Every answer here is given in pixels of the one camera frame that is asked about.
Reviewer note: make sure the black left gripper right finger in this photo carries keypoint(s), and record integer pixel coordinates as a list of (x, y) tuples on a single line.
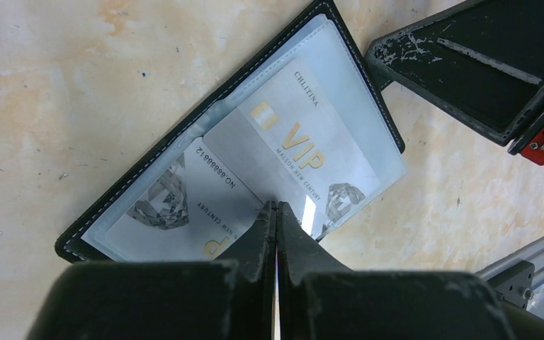
[(299, 259)]

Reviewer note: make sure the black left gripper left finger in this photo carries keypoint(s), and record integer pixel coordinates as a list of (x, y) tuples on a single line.
[(252, 314)]

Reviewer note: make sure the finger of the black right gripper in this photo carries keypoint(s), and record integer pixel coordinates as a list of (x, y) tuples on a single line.
[(482, 62)]

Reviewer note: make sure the black leather card holder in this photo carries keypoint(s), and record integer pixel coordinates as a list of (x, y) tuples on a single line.
[(319, 37)]

